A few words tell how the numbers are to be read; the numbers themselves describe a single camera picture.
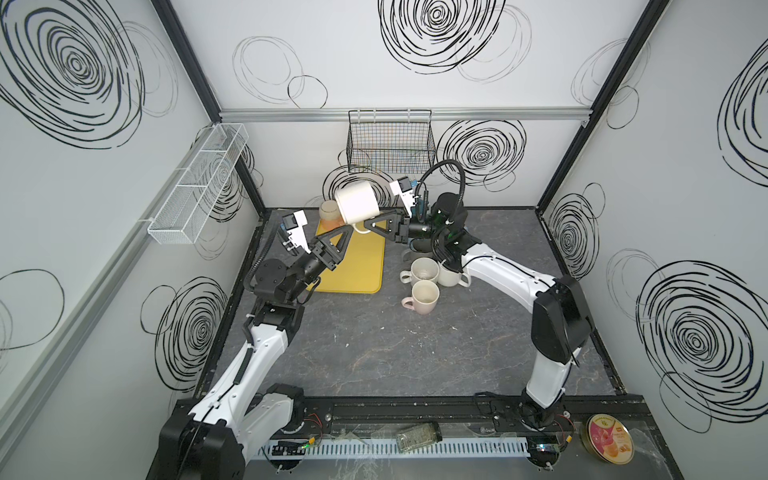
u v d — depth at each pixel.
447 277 0.95
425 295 0.91
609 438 0.68
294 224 0.60
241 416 0.43
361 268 1.02
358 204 0.63
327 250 0.60
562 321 0.47
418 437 0.68
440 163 0.63
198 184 0.72
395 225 0.66
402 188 0.65
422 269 0.94
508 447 0.71
